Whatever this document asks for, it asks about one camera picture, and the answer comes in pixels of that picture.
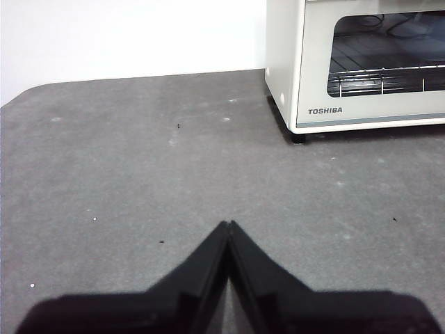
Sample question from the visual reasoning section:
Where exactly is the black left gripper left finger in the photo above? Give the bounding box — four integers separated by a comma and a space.
15, 221, 231, 334

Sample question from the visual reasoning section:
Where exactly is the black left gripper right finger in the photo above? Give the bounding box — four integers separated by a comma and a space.
229, 221, 437, 334

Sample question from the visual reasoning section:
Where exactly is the metal oven rack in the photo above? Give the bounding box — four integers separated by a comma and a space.
326, 62, 445, 97

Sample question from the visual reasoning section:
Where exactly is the cream Toshiba toaster oven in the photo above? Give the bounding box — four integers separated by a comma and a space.
264, 0, 445, 144

